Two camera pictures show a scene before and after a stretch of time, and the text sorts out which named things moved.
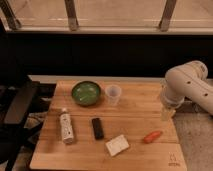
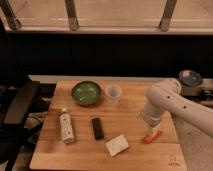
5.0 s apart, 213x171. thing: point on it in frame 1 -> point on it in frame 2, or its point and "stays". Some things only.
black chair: [15, 100] stays
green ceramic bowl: [85, 93] stays
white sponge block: [117, 145] stays
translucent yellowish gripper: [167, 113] -> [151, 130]
